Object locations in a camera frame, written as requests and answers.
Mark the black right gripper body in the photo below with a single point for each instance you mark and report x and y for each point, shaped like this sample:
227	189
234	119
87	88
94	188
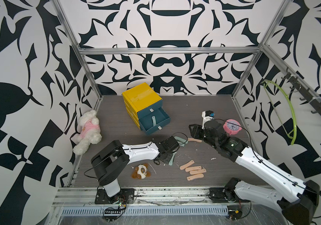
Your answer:
201	134

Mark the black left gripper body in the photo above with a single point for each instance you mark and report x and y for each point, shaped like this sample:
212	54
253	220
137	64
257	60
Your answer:
168	156

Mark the teal fruit knife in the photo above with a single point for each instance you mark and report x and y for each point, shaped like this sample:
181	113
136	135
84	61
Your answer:
172	159
181	140
154	121

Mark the teal top drawer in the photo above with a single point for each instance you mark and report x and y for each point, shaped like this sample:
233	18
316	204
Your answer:
150	109

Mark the yellow drawer cabinet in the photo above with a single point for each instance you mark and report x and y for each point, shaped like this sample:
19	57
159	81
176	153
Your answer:
138	98

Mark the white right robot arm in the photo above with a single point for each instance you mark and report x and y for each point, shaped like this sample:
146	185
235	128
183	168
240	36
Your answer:
296	199

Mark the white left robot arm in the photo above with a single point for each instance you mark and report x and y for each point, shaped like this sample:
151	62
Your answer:
112	160

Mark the pink alarm clock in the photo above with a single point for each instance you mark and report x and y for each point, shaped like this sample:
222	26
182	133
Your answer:
232	127

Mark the brown white plush toy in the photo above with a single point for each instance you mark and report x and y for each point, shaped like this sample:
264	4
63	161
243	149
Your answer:
141	172

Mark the white plush dog pink shirt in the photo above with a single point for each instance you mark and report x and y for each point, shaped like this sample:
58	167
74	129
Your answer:
90	133

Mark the green toy bow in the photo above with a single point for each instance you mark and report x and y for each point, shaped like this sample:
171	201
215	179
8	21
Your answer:
285	108

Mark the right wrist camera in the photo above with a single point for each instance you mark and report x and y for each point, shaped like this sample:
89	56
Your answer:
207	116

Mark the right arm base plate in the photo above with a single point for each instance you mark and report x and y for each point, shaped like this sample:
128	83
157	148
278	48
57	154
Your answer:
223	195

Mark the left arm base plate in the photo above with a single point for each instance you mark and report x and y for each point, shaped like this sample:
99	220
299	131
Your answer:
123	196

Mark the black wall hook rack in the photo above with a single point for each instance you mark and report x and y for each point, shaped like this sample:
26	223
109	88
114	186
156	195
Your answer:
298	85

